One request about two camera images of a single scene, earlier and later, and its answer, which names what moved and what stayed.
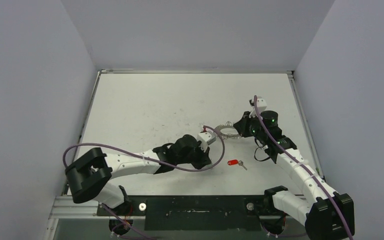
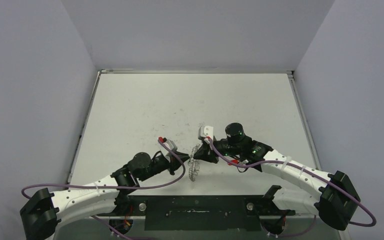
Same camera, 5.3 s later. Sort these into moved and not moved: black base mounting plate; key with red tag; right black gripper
Moved: right black gripper
Not moved: black base mounting plate; key with red tag
